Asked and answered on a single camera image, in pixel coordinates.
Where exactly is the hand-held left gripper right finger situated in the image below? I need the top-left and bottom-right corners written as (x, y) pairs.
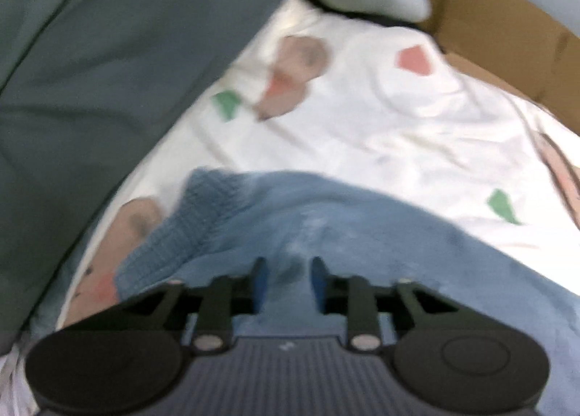
top-left (310, 257), bottom-right (517, 353)

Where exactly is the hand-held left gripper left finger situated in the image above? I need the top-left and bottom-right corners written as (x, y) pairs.
top-left (59, 257), bottom-right (269, 353)

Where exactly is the blue sweater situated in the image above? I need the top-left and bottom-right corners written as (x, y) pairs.
top-left (113, 168), bottom-right (580, 399)

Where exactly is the bear printed blanket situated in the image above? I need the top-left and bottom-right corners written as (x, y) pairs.
top-left (0, 0), bottom-right (580, 416)

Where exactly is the black cloth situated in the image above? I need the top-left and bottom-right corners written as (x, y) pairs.
top-left (290, 0), bottom-right (422, 32)

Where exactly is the dark grey-green garment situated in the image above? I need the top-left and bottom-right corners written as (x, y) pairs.
top-left (0, 0), bottom-right (291, 353)

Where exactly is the brown cardboard box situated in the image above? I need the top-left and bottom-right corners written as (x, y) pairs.
top-left (358, 0), bottom-right (580, 136)

